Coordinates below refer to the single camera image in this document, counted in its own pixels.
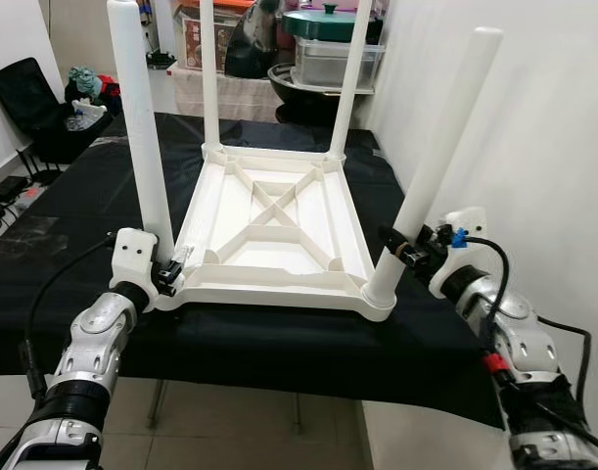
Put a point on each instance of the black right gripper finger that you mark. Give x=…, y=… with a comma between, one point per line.
x=394, y=243

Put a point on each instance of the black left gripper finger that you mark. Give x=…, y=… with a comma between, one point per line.
x=186, y=260

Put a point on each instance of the white plastic table top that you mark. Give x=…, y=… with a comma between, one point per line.
x=279, y=264

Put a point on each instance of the yellow rubber band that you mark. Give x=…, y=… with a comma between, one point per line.
x=405, y=252

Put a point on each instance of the black plastic sheet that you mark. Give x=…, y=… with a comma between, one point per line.
x=279, y=343

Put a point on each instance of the grey metal table leg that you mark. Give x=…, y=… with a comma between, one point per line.
x=298, y=413
x=158, y=403

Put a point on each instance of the clear plastic wrap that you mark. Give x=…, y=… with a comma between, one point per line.
x=111, y=142

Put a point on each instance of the black router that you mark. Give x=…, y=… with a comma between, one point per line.
x=42, y=174

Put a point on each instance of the beige cloth covered table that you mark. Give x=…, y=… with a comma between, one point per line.
x=245, y=98

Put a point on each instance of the white plastic bag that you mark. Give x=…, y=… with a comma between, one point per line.
x=88, y=111

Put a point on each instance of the black power adapter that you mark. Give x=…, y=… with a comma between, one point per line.
x=9, y=186

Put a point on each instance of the clear plastic container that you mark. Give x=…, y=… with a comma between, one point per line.
x=328, y=64

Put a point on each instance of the black wok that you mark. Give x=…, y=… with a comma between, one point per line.
x=284, y=83

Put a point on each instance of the black mop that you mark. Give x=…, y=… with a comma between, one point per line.
x=161, y=61

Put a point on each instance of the red printed cardboard box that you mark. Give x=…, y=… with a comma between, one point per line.
x=194, y=39

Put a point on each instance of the black suitcase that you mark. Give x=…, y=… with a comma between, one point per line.
x=24, y=98

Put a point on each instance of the green lidded pot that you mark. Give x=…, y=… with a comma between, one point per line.
x=318, y=24

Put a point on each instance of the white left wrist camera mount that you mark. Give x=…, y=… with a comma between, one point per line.
x=134, y=257

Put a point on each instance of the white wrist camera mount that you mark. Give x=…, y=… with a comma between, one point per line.
x=465, y=245
x=134, y=257

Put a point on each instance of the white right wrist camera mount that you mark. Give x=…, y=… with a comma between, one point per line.
x=465, y=245

